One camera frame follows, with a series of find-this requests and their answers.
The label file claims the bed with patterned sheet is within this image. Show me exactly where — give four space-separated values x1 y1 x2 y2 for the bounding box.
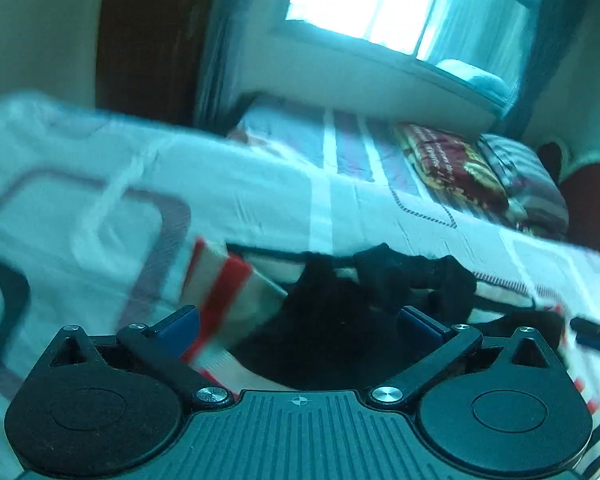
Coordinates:
0 91 600 480

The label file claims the brown wooden door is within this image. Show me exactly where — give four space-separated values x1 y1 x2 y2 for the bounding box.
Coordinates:
97 0 221 126

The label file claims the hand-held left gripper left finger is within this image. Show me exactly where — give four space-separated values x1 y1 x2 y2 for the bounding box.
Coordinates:
40 305 233 408

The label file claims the folded blue quilt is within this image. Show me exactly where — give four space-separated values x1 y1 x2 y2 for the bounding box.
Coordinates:
435 58 511 106

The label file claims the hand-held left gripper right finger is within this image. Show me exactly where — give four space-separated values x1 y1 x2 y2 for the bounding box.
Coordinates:
367 306 561 406

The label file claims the bed with striped sheet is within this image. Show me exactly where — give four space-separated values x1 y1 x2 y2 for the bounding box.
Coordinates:
230 92 531 233

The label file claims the blue curtain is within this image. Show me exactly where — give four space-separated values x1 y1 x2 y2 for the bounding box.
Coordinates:
195 0 301 136
505 0 600 136

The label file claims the red scalloped headboard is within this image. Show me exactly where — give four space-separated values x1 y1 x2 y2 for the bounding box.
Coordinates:
535 140 600 258

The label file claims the window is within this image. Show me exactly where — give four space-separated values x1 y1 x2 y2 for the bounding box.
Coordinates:
275 0 546 61

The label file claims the striped pillow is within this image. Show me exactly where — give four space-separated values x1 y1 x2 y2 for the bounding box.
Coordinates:
477 132 571 238

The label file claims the red patterned pillow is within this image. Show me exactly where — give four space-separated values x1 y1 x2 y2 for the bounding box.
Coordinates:
395 122 511 221

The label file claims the striped knit sweater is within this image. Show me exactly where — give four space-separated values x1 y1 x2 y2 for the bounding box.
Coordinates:
180 237 600 480

